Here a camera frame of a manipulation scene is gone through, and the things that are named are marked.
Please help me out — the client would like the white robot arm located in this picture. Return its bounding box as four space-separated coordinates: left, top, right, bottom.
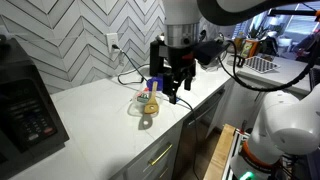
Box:
162 0 320 180

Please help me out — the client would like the small clear round container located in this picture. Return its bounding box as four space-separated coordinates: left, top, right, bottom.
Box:
127 88 164 117

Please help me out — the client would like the white wall power outlet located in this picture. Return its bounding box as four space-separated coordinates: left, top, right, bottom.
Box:
106 33 119 53

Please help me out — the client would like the black power cable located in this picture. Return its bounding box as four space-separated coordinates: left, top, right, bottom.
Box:
111 43 151 86

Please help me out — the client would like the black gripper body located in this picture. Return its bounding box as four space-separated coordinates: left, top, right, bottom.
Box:
163 47 196 88

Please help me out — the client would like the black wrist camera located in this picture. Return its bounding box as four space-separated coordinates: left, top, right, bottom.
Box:
193 40 229 65

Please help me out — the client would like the black coffee maker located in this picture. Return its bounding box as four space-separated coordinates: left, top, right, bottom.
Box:
149 36 168 76

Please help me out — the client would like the wooden board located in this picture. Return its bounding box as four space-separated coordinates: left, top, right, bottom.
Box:
203 124 235 180

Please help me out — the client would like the green orange box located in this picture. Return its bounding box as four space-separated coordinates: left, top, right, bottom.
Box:
241 39 259 58

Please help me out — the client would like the patterned black white mat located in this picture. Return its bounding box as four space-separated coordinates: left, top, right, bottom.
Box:
244 56 279 74

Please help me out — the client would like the slotted wooden spatula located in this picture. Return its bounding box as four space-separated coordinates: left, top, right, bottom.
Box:
144 81 159 114

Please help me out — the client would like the black microwave oven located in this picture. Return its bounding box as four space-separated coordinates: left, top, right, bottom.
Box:
0 38 69 180

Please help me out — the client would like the gold drawer handle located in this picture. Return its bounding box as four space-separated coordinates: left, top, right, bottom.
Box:
148 143 173 166

